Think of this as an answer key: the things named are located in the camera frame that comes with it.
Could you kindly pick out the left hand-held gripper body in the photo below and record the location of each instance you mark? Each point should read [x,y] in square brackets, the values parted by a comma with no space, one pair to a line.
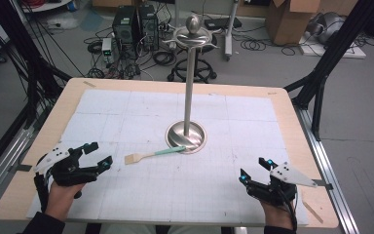
[68,172]

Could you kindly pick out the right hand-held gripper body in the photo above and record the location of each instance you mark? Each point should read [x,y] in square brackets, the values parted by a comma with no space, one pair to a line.
[290,177]

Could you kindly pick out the silver metal utensil rack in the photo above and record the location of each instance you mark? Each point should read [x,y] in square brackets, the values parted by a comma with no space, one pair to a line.
[188,97]

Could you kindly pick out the person's left hand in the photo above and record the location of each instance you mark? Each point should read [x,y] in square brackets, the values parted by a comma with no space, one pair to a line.
[61,200]

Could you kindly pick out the person's right hand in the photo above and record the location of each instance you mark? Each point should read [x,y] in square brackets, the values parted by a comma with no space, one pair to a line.
[277,216]

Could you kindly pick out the beige tape strip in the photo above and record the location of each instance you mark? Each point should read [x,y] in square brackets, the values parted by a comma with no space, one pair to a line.
[89,84]

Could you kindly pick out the white grid mat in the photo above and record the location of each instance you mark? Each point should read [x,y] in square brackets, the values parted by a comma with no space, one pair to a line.
[175,188]

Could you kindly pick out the small grey power unit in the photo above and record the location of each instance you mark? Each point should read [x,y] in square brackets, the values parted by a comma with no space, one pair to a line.
[107,48]

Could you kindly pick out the black wheeled stool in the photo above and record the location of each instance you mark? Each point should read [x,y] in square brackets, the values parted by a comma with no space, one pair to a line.
[201,70]

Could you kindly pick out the black computer tower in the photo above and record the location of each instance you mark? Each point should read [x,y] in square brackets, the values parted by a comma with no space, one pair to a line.
[148,27]
[125,31]

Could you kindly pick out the white foam board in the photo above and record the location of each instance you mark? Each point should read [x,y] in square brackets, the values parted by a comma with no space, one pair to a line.
[350,52]

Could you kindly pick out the white stand pole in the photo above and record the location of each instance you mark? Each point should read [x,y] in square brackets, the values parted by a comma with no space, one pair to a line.
[230,29]

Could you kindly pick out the cardboard box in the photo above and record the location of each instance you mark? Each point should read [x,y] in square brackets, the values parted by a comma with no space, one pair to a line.
[289,22]

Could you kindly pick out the flat black box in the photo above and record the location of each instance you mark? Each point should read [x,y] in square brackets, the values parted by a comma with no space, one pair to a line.
[222,22]

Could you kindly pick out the aluminium rail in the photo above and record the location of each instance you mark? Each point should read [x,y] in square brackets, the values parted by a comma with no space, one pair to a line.
[331,175]
[3,169]

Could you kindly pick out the black frame struts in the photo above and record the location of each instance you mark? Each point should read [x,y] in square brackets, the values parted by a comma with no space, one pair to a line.
[331,55]
[29,65]

